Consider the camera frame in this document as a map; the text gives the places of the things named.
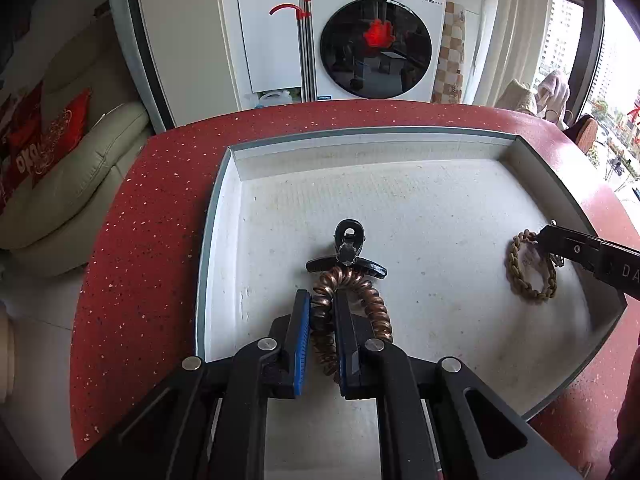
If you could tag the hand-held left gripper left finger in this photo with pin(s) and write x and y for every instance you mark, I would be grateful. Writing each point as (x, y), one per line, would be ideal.
(302, 345)

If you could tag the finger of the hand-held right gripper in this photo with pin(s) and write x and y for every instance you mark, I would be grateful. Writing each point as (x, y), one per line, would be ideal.
(557, 261)
(570, 245)

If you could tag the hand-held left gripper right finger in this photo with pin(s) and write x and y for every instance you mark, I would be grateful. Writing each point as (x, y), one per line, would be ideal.
(342, 345)

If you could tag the black hair claw clip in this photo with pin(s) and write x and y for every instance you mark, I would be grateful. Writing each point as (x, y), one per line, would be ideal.
(348, 232)

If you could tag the grey jewelry tray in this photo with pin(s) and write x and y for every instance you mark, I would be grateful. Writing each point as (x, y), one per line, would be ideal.
(425, 200)

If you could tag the brown chair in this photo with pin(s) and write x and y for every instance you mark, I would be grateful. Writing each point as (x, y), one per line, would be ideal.
(582, 132)

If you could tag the pink towel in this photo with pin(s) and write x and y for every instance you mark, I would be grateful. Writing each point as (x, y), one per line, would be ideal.
(555, 90)

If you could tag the beige covered chair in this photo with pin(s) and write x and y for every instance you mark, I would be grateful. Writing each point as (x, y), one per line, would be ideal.
(517, 97)

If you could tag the white curtain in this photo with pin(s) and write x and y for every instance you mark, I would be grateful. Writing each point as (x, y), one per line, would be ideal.
(510, 35)

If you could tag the checkered hanging cloth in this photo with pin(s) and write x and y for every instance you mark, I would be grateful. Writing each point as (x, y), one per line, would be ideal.
(450, 60)

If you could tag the white detergent bottle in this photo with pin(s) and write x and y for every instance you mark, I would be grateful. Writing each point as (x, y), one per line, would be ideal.
(275, 97)

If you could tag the cream leather sofa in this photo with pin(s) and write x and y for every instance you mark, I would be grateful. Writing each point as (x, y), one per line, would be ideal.
(75, 185)

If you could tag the white washing machine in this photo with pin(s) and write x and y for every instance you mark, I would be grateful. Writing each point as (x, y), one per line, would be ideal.
(375, 45)

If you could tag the white cabinet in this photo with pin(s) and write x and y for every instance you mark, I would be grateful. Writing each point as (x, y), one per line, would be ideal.
(270, 50)

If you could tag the red patterned cushion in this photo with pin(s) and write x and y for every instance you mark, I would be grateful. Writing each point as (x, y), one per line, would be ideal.
(45, 145)

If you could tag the dark window frame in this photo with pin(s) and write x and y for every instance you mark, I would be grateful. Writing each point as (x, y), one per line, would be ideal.
(592, 50)

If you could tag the grey door frame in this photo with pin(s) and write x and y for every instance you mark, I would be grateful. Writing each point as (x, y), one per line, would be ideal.
(145, 50)

